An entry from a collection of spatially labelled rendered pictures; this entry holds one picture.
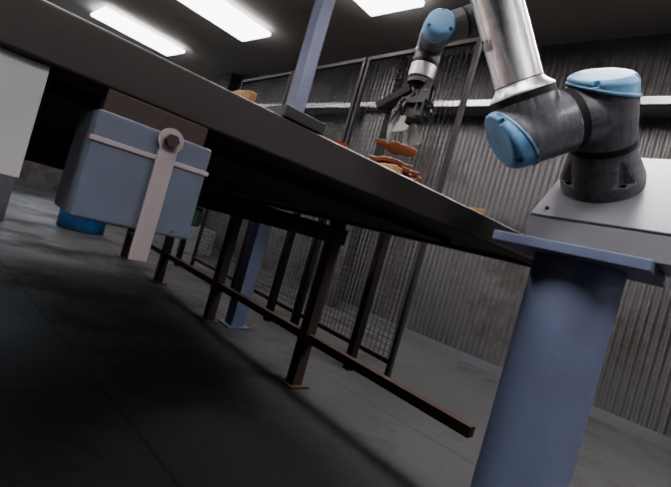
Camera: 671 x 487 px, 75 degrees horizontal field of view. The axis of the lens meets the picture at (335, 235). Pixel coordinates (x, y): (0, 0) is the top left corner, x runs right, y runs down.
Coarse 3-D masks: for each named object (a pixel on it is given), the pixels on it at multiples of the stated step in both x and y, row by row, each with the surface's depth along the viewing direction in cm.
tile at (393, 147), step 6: (378, 144) 124; (384, 144) 122; (390, 144) 120; (396, 144) 119; (402, 144) 120; (390, 150) 127; (396, 150) 125; (402, 150) 122; (408, 150) 120; (414, 150) 121; (408, 156) 127
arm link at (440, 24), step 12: (432, 12) 109; (444, 12) 109; (456, 12) 111; (432, 24) 109; (444, 24) 109; (456, 24) 111; (420, 36) 117; (432, 36) 110; (444, 36) 110; (456, 36) 113; (432, 48) 116
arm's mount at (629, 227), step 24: (648, 168) 89; (552, 192) 92; (648, 192) 83; (552, 216) 85; (576, 216) 83; (600, 216) 81; (624, 216) 79; (648, 216) 77; (552, 240) 85; (576, 240) 82; (600, 240) 79; (624, 240) 77; (648, 240) 74
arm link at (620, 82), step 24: (576, 72) 81; (600, 72) 79; (624, 72) 76; (576, 96) 76; (600, 96) 75; (624, 96) 74; (600, 120) 76; (624, 120) 77; (600, 144) 80; (624, 144) 79
